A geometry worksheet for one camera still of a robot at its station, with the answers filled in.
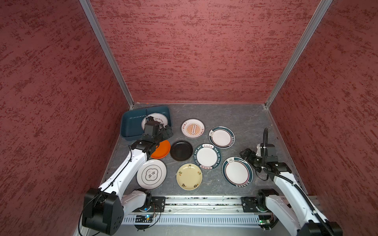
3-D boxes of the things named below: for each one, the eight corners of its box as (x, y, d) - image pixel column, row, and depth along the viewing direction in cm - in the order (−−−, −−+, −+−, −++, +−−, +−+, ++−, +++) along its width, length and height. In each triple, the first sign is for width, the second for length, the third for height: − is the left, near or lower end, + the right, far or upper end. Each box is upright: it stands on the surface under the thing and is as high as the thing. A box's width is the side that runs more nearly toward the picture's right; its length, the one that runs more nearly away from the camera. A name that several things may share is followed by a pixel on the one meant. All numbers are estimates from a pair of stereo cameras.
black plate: (169, 160, 91) (169, 159, 90) (171, 141, 100) (171, 140, 98) (192, 161, 91) (192, 159, 90) (192, 141, 100) (192, 140, 99)
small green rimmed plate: (209, 148, 97) (209, 147, 95) (207, 127, 108) (208, 125, 107) (236, 148, 97) (237, 147, 96) (232, 127, 109) (232, 126, 107)
